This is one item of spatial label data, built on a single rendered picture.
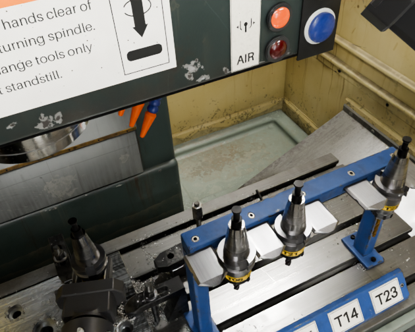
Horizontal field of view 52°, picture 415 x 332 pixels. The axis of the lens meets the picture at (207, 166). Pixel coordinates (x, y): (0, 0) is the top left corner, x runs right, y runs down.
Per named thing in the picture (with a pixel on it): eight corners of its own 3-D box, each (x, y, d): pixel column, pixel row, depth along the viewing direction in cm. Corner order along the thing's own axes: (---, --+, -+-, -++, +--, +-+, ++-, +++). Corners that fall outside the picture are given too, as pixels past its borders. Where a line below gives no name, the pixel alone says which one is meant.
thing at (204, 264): (231, 279, 69) (231, 276, 68) (201, 293, 67) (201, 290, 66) (212, 247, 73) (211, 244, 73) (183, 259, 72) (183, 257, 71)
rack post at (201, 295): (224, 342, 92) (220, 264, 72) (201, 354, 91) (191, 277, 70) (204, 305, 99) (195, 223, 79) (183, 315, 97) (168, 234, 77)
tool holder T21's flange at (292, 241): (298, 216, 78) (300, 207, 76) (316, 241, 74) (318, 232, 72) (267, 226, 77) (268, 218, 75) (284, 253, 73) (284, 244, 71)
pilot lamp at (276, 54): (288, 57, 42) (290, 37, 41) (269, 63, 42) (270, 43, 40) (284, 55, 43) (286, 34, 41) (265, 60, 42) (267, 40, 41)
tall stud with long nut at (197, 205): (207, 237, 113) (203, 204, 104) (197, 241, 112) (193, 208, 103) (202, 230, 115) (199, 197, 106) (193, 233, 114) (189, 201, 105)
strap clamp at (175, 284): (190, 312, 98) (184, 276, 88) (135, 338, 94) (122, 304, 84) (184, 300, 100) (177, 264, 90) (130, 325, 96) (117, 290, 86)
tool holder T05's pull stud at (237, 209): (239, 218, 67) (239, 203, 64) (244, 226, 66) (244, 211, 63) (229, 221, 66) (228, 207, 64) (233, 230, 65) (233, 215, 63)
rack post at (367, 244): (384, 261, 105) (419, 174, 85) (367, 270, 103) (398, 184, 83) (357, 232, 112) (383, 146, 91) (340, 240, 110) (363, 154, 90)
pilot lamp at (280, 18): (290, 27, 40) (292, 4, 39) (271, 33, 40) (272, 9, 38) (287, 24, 41) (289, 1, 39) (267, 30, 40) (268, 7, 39)
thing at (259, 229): (289, 252, 72) (290, 249, 71) (262, 265, 70) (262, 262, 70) (267, 223, 76) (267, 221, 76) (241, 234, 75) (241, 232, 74)
